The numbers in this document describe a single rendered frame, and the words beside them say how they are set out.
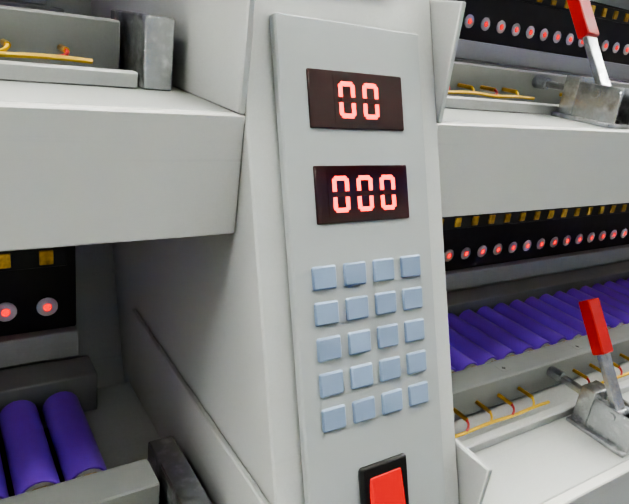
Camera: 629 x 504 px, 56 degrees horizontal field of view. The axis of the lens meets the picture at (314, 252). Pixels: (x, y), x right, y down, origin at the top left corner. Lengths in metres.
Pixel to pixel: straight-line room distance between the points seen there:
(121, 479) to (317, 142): 0.17
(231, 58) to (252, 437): 0.14
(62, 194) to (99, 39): 0.09
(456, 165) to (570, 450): 0.20
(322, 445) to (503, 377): 0.20
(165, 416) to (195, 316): 0.07
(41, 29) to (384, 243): 0.16
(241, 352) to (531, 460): 0.21
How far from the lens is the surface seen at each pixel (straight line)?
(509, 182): 0.32
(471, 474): 0.29
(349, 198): 0.23
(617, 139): 0.39
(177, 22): 0.27
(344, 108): 0.23
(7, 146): 0.20
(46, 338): 0.36
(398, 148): 0.25
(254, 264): 0.21
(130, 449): 0.34
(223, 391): 0.26
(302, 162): 0.22
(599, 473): 0.40
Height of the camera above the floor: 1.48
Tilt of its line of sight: 3 degrees down
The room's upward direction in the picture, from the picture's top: 4 degrees counter-clockwise
